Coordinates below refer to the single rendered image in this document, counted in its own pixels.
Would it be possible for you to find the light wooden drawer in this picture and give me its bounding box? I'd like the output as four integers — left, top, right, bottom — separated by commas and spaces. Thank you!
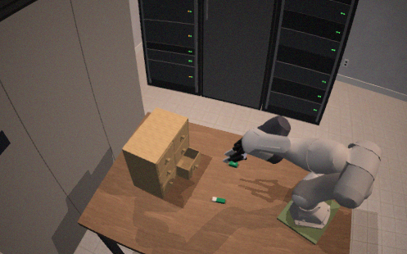
175, 135, 189, 165
176, 147, 201, 180
174, 121, 188, 152
162, 168, 177, 197
160, 156, 175, 187
156, 142, 174, 176

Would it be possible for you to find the small wooden chest of drawers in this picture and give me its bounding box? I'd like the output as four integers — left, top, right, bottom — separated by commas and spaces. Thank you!
122, 107, 188, 199

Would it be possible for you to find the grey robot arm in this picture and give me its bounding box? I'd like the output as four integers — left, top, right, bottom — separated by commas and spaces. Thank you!
242, 116, 382, 229

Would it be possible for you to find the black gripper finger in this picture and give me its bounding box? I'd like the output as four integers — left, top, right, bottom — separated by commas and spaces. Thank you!
224, 138, 242, 156
223, 147, 247, 163

